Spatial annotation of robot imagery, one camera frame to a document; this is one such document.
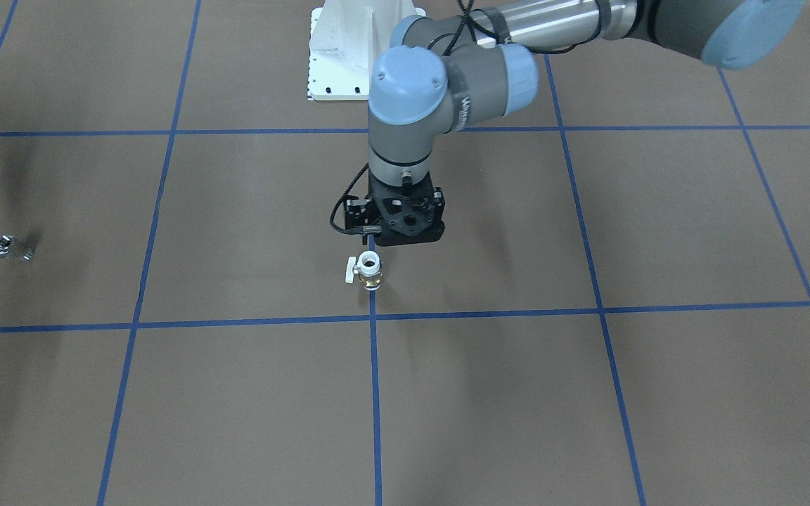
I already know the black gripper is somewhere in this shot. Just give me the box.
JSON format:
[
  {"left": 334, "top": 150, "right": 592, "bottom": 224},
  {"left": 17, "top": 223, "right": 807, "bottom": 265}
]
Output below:
[{"left": 368, "top": 173, "right": 446, "bottom": 247}]

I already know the white brass PPR valve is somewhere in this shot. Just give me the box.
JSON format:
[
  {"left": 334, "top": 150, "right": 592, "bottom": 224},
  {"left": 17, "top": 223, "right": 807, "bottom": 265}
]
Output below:
[{"left": 345, "top": 250, "right": 383, "bottom": 292}]

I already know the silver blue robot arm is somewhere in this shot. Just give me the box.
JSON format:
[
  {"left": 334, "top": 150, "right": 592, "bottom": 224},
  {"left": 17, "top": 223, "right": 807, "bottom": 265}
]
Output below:
[{"left": 329, "top": 1, "right": 804, "bottom": 247}]

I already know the small metal pipe fitting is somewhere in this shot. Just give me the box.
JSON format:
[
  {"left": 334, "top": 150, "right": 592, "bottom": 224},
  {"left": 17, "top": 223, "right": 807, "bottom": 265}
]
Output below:
[{"left": 0, "top": 235, "right": 34, "bottom": 261}]

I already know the brown paper table mat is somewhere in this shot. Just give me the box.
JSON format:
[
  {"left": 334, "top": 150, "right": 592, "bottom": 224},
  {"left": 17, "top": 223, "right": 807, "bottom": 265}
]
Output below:
[{"left": 0, "top": 1, "right": 810, "bottom": 505}]

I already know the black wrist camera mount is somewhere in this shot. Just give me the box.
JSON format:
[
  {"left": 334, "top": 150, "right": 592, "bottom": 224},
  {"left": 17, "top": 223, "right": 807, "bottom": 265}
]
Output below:
[{"left": 343, "top": 195, "right": 383, "bottom": 235}]

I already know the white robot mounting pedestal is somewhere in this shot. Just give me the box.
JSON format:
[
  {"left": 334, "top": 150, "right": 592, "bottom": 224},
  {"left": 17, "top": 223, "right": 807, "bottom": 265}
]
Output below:
[{"left": 307, "top": 1, "right": 425, "bottom": 100}]

